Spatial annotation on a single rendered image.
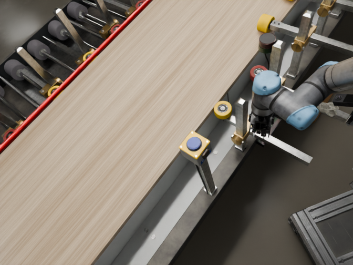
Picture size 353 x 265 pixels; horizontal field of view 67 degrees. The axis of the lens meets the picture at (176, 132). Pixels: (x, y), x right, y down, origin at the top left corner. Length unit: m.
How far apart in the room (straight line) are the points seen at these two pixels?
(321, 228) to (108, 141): 1.28
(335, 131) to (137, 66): 1.51
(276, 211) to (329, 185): 0.40
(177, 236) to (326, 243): 0.87
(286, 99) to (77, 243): 0.94
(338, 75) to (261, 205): 1.34
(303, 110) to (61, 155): 1.06
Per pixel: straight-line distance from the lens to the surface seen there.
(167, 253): 1.27
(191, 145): 0.78
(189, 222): 1.27
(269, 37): 1.10
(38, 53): 2.08
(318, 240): 1.77
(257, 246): 1.94
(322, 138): 2.22
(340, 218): 1.84
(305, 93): 0.81
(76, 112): 1.46
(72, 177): 1.30
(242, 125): 1.10
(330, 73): 0.81
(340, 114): 1.31
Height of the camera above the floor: 1.94
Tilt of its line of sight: 60 degrees down
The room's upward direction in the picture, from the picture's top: 25 degrees counter-clockwise
